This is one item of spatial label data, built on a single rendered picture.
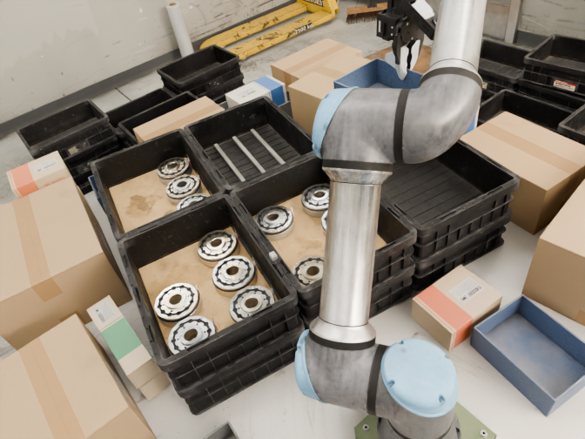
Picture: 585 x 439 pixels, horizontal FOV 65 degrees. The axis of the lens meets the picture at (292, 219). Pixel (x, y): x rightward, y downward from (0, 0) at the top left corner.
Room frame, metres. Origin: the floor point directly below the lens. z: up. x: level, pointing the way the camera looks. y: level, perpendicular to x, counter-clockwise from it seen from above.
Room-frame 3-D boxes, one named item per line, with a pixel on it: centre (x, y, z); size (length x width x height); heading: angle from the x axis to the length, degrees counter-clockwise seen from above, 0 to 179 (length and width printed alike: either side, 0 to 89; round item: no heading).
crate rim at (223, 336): (0.71, 0.22, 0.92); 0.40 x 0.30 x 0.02; 20
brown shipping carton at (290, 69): (1.78, -0.22, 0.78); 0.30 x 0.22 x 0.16; 119
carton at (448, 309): (0.60, -0.33, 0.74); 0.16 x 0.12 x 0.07; 116
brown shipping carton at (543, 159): (0.98, -0.66, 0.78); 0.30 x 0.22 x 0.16; 25
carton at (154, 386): (0.66, 0.44, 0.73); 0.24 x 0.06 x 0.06; 33
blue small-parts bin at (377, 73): (0.98, -0.28, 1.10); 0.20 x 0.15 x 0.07; 30
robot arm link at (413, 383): (0.35, -0.14, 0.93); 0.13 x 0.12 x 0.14; 63
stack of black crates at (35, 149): (2.19, 1.05, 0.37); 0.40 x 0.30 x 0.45; 121
